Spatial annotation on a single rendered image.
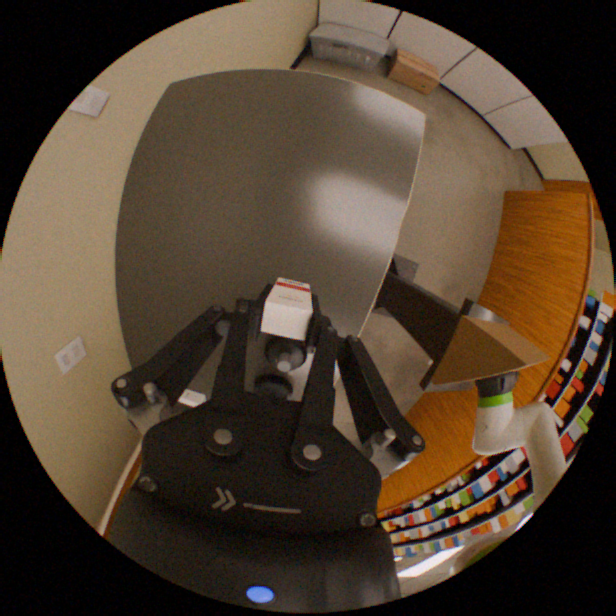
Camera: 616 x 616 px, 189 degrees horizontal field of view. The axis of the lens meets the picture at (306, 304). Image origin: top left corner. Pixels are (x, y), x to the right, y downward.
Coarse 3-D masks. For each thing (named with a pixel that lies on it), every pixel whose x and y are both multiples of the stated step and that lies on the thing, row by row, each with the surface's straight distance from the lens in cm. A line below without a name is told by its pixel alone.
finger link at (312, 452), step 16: (320, 336) 13; (336, 336) 13; (320, 352) 11; (320, 368) 10; (320, 384) 8; (304, 400) 7; (320, 400) 8; (304, 416) 7; (320, 416) 7; (304, 432) 6; (320, 432) 6; (304, 448) 6; (320, 448) 6; (288, 464) 6; (304, 464) 6; (320, 464) 6
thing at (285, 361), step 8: (280, 336) 38; (272, 344) 38; (280, 344) 38; (288, 344) 38; (296, 344) 38; (272, 352) 39; (280, 352) 39; (288, 352) 39; (296, 352) 38; (304, 352) 39; (272, 360) 40; (280, 360) 37; (288, 360) 37; (296, 360) 40; (304, 360) 40; (280, 368) 38; (288, 368) 37; (296, 368) 41
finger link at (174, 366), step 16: (208, 320) 12; (176, 336) 11; (192, 336) 11; (208, 336) 12; (160, 352) 10; (176, 352) 10; (192, 352) 11; (208, 352) 13; (144, 368) 9; (160, 368) 9; (176, 368) 10; (192, 368) 11; (112, 384) 9; (128, 384) 10; (144, 384) 9; (160, 384) 9; (176, 384) 10; (128, 400) 9; (176, 400) 11
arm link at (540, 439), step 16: (528, 416) 70; (544, 416) 71; (528, 432) 70; (544, 432) 67; (528, 448) 69; (544, 448) 65; (560, 448) 66; (544, 464) 63; (560, 464) 63; (544, 480) 61; (544, 496) 59
